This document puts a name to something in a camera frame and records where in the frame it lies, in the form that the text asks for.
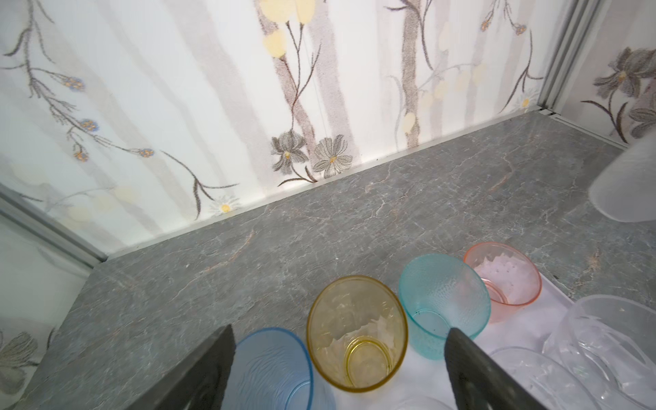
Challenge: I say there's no teal dimpled plastic cup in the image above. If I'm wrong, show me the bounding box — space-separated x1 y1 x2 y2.
399 254 491 360

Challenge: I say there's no yellow plastic cup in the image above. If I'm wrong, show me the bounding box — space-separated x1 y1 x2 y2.
306 275 409 393

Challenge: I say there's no pink plastic cup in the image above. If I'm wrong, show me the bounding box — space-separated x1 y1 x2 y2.
463 242 543 324

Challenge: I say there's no blue plastic cup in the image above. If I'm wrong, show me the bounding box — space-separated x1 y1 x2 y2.
221 327 337 409

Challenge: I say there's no aluminium corner post left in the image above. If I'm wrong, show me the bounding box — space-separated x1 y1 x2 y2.
1 184 108 269

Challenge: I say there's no aluminium corner post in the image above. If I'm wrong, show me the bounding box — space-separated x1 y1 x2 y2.
537 0 604 112
1 184 108 269

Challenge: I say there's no aluminium corner post right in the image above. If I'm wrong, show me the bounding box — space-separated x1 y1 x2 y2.
537 0 604 112

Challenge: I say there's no lilac plastic tray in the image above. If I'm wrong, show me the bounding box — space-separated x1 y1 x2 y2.
327 271 656 410

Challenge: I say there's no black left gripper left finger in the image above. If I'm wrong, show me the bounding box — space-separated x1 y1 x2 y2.
129 325 236 410

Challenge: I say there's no clear faceted tumbler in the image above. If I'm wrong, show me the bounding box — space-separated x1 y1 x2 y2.
491 347 601 409
542 295 655 409
389 396 451 410

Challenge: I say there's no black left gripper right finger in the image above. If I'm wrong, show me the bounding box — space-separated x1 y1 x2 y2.
444 328 544 410

